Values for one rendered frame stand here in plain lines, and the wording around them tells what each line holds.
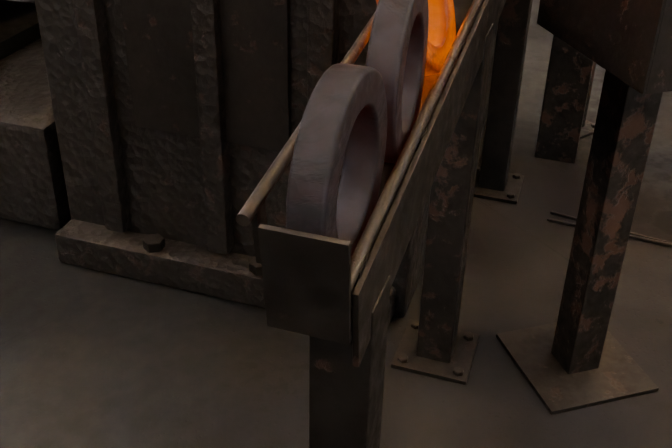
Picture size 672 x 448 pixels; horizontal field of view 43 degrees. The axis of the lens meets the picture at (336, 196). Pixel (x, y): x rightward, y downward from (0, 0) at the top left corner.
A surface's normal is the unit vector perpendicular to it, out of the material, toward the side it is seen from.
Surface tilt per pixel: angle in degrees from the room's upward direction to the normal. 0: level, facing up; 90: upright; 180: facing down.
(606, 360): 0
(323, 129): 42
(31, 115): 0
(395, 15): 34
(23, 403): 0
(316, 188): 70
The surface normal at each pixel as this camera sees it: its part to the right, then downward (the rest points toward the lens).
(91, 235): 0.02, -0.86
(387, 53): -0.20, -0.07
